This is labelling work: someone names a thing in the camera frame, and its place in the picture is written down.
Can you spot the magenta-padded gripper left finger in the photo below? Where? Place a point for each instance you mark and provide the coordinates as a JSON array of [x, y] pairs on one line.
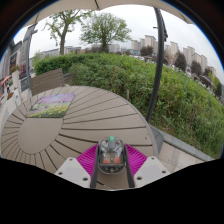
[[75, 171]]

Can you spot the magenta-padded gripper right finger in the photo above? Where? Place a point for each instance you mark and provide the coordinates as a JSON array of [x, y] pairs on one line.
[[148, 170]]

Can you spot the grey clear-shell computer mouse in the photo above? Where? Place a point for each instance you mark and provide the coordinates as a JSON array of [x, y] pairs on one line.
[[111, 156]]

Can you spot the flower-print mouse pad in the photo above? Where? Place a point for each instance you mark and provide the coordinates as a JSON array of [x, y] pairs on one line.
[[51, 105]]

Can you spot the green hedge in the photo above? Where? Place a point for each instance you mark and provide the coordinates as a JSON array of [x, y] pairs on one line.
[[133, 86]]

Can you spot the brown slatted outdoor chair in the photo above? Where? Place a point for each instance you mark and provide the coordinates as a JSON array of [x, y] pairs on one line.
[[46, 81]]

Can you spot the dark curved parasol pole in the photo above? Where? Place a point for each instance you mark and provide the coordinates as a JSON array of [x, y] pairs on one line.
[[157, 70]]

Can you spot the far apartment buildings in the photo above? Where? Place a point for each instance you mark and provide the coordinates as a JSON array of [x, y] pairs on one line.
[[190, 56]]

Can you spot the grey stone pillar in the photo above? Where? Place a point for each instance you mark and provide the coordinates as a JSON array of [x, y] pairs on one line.
[[25, 53]]

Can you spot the dark-fronted shop building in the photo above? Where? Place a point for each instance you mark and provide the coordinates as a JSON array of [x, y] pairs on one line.
[[10, 60]]

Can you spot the bare-trunk leaning tree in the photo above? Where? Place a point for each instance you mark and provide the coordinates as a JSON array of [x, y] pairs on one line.
[[62, 33]]

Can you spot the round-crowned green tree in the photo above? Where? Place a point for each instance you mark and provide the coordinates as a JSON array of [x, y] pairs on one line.
[[104, 30]]

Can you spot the beige parasol canopy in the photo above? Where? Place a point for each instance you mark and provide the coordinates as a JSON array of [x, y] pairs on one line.
[[110, 4]]

